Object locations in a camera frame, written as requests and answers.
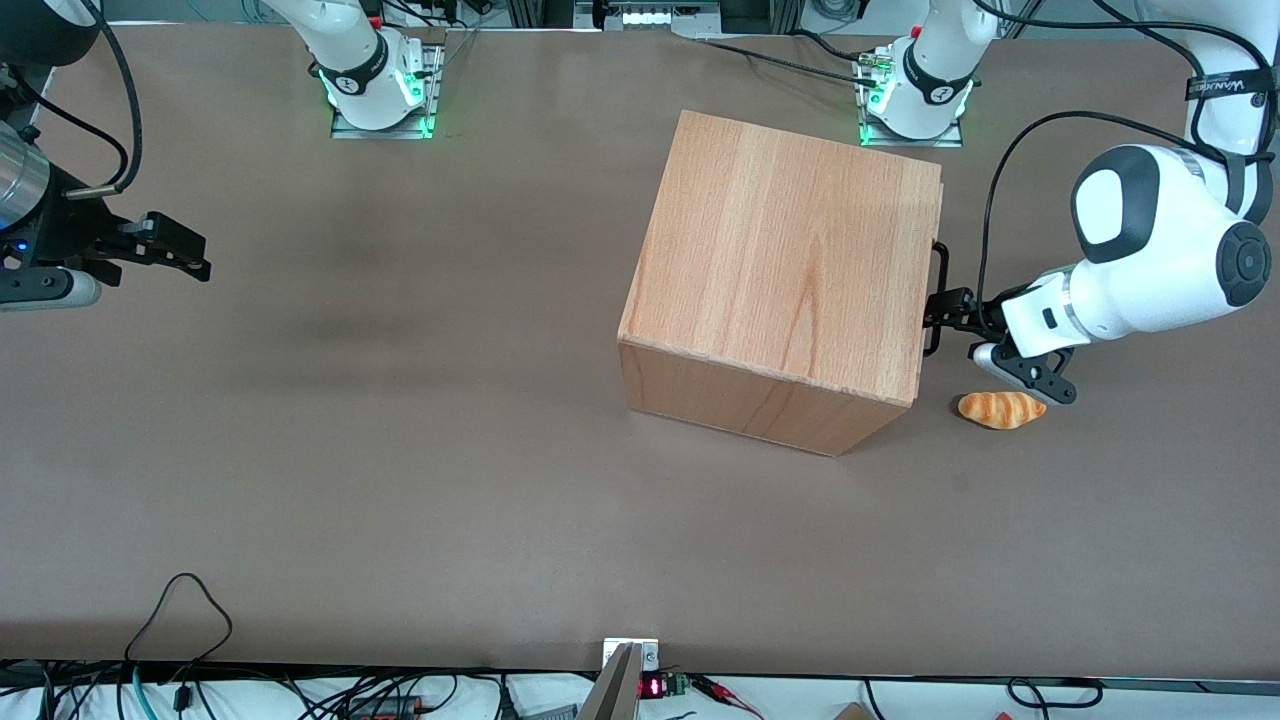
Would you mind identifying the black cable with flat loop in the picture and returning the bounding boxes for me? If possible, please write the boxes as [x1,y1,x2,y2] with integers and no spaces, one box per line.
[1004,676,1105,712]

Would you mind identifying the wooden drawer cabinet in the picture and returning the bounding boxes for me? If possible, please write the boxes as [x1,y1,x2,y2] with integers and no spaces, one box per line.
[617,110,943,458]

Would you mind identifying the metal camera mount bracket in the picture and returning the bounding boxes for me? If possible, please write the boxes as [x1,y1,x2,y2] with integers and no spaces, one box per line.
[577,637,662,720]

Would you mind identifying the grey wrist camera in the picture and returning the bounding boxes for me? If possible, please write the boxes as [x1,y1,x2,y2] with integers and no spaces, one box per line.
[967,340,1080,407]
[0,267,103,313]

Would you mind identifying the aluminium frame with light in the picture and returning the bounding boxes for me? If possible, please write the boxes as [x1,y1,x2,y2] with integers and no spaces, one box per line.
[505,0,806,41]

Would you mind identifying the red and black clip leads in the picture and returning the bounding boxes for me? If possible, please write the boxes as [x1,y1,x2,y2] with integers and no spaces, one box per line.
[688,676,767,720]

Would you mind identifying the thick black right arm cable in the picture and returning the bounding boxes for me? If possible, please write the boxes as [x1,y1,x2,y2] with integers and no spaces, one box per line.
[65,0,144,196]

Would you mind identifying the black cable on table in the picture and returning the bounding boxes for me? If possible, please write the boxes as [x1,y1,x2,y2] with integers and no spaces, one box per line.
[695,36,886,89]

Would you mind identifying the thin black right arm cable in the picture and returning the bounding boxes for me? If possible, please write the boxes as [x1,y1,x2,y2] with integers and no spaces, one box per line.
[0,68,133,171]

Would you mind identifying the toy bread roll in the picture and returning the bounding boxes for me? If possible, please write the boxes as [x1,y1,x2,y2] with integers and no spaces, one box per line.
[958,391,1048,431]

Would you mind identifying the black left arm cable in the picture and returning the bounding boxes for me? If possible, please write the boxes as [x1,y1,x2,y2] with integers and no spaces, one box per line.
[980,110,1241,323]

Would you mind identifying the wooden drawer with black handle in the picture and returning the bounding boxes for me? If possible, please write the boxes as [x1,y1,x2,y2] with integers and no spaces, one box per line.
[913,165,952,403]

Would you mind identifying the looped black cable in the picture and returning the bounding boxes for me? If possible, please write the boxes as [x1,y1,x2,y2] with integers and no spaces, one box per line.
[124,572,234,691]

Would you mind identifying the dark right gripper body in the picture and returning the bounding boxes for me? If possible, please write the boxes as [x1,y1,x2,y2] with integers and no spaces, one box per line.
[20,165,127,288]

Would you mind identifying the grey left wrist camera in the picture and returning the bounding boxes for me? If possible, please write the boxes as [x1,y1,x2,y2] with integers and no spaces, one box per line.
[967,340,1080,407]

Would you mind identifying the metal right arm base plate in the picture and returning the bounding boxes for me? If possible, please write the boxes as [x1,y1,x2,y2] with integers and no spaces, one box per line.
[329,38,447,140]

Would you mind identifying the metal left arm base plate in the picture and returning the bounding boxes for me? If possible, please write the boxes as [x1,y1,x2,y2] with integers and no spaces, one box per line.
[853,48,967,149]

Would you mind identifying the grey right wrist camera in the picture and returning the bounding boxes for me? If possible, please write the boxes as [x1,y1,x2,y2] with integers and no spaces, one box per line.
[0,267,103,313]

